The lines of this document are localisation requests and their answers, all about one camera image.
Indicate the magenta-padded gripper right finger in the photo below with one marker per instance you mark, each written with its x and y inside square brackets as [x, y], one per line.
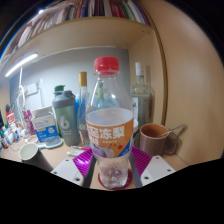
[156, 168]

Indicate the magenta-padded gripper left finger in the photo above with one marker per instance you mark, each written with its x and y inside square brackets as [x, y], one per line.
[68, 170]

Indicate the clear drink bottle red cap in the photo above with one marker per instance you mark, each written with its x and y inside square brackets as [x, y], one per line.
[110, 133]

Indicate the white marker pen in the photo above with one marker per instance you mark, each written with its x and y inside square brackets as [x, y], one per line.
[75, 153]

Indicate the brown ceramic mug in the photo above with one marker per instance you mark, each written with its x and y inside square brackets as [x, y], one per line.
[151, 143]

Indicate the pink pen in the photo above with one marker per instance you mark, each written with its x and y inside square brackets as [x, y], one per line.
[80, 147]

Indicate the flat round red coaster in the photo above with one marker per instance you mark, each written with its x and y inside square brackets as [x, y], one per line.
[130, 178]

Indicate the teal hand brush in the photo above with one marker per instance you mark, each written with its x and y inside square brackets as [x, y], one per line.
[51, 143]

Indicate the black mug white inside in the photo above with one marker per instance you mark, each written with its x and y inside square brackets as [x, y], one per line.
[31, 156]

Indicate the metal spoon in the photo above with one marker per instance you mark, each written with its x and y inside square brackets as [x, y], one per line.
[173, 130]

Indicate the blue and white carton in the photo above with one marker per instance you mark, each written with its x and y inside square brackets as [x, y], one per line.
[45, 126]

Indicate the grey shaker bottle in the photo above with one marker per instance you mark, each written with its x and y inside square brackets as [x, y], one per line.
[66, 120]

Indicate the magenta pouch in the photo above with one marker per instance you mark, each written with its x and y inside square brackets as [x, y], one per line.
[29, 121]

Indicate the gold-capped glass bottle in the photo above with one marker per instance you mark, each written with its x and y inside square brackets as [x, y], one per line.
[82, 100]

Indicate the clear glass bottle white cap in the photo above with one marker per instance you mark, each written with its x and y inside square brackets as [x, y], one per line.
[142, 96]

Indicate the green glass bottle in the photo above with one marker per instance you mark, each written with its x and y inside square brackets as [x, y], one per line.
[59, 88]

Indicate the white LED light bar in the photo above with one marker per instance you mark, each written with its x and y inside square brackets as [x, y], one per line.
[20, 65]

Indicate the white wall power outlet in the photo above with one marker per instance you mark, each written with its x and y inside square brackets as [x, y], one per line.
[31, 89]

